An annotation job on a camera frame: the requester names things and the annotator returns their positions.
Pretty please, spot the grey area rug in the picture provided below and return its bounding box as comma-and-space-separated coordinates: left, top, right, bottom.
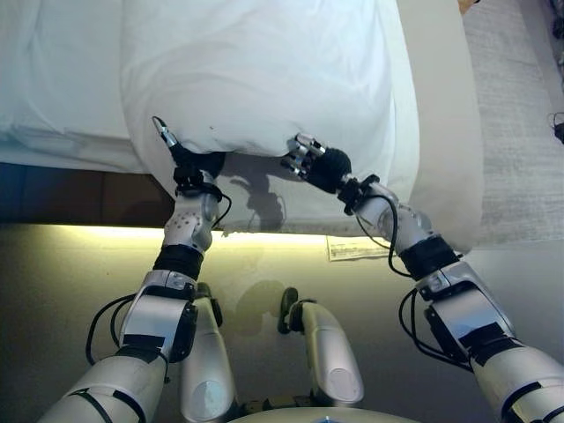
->
325, 0, 564, 264

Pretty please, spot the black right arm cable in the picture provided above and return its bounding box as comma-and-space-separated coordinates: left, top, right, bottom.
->
353, 193, 473, 372

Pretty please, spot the beige bed blanket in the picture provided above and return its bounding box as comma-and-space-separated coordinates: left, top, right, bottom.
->
391, 0, 484, 257

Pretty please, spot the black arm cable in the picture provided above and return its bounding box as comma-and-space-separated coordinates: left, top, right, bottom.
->
353, 193, 473, 372
85, 187, 234, 367

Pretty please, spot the white duvet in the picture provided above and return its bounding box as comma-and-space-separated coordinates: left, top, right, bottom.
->
118, 0, 420, 199

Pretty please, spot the dark brown bed frame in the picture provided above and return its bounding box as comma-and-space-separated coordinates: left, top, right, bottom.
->
0, 161, 178, 227

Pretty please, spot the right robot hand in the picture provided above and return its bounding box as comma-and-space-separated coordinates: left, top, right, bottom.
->
281, 132, 354, 195

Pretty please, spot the white fitted mattress sheet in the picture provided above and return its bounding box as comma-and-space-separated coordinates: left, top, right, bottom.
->
0, 0, 149, 174

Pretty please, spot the silver right robot leg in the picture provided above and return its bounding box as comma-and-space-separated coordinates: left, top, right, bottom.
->
276, 286, 367, 407

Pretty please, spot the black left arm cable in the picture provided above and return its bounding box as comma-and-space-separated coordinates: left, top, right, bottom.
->
85, 187, 234, 367

